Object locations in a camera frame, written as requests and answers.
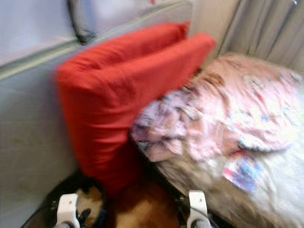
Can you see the red hanging tassel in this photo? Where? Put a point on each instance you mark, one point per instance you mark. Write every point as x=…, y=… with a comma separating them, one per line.
x=154, y=1

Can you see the white fabric bag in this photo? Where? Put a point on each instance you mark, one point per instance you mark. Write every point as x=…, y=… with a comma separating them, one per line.
x=121, y=14

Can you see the grey floral bed sheet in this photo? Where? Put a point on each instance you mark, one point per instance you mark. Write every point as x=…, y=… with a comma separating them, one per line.
x=280, y=199

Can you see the black bucket blue rim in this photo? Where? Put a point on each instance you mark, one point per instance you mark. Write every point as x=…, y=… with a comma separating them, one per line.
x=50, y=195

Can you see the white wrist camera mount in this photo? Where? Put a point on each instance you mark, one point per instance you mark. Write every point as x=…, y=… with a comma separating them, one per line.
x=67, y=208
x=199, y=205

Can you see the colourful comic book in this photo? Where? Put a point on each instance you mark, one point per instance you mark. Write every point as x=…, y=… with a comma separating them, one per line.
x=242, y=172

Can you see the red folded mattress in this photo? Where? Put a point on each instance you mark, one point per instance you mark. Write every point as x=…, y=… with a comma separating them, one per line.
x=114, y=95

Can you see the pink cartoon print blanket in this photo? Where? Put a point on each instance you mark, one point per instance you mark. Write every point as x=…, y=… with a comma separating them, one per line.
x=228, y=109

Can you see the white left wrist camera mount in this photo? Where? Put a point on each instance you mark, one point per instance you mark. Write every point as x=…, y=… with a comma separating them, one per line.
x=67, y=208

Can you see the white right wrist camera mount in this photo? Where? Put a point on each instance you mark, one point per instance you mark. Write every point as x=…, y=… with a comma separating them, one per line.
x=199, y=205

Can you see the grey curtain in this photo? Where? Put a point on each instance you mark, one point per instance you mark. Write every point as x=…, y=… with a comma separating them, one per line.
x=266, y=28

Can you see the brown cardboard scrap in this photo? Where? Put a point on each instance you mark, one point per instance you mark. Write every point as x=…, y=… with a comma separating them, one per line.
x=94, y=202

